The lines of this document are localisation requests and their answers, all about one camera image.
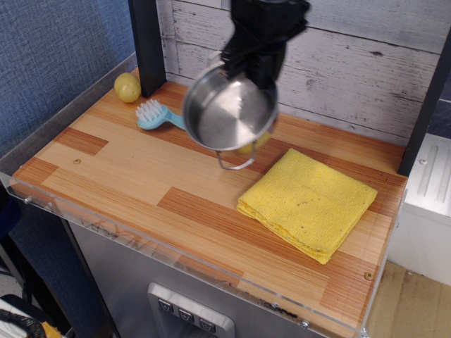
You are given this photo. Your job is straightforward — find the white appliance at right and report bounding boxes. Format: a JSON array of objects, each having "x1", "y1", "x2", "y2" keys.
[{"x1": 388, "y1": 134, "x2": 450, "y2": 285}]

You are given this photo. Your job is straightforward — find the yellow potato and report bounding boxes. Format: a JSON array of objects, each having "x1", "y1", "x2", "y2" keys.
[{"x1": 113, "y1": 73, "x2": 142, "y2": 103}]

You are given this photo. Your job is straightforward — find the black left vertical post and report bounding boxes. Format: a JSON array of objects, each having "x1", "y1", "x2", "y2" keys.
[{"x1": 128, "y1": 0, "x2": 166, "y2": 98}]

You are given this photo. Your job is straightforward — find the stainless steel pot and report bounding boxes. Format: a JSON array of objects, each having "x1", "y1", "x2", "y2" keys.
[{"x1": 183, "y1": 51, "x2": 278, "y2": 170}]

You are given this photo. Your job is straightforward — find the light blue scrub brush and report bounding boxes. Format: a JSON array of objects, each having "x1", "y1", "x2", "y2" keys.
[{"x1": 135, "y1": 99, "x2": 185, "y2": 130}]

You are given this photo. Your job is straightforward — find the silver button control panel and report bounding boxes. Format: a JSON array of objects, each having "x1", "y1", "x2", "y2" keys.
[{"x1": 147, "y1": 282, "x2": 235, "y2": 337}]

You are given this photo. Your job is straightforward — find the stainless steel cabinet front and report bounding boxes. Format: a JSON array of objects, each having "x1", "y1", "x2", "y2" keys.
[{"x1": 69, "y1": 223, "x2": 317, "y2": 337}]

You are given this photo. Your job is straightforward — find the yellow object bottom left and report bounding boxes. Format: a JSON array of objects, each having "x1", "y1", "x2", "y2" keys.
[{"x1": 41, "y1": 322, "x2": 65, "y2": 338}]

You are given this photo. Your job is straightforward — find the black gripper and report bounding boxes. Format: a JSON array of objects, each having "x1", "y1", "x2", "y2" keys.
[{"x1": 221, "y1": 1, "x2": 310, "y2": 89}]

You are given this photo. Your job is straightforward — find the black vertical post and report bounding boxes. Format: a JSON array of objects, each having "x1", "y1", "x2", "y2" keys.
[
  {"x1": 397, "y1": 0, "x2": 451, "y2": 177},
  {"x1": 128, "y1": 0, "x2": 166, "y2": 98}
]

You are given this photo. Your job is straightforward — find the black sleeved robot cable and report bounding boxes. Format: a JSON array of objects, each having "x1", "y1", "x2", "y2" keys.
[{"x1": 0, "y1": 308, "x2": 45, "y2": 338}]

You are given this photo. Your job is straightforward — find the folded yellow cloth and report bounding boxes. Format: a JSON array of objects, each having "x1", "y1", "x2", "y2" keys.
[{"x1": 237, "y1": 149, "x2": 378, "y2": 265}]

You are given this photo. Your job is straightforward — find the clear acrylic edge guard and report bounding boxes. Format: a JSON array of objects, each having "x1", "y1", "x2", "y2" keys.
[{"x1": 1, "y1": 174, "x2": 367, "y2": 337}]

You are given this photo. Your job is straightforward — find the black right vertical post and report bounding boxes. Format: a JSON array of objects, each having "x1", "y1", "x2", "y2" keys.
[{"x1": 397, "y1": 0, "x2": 451, "y2": 177}]

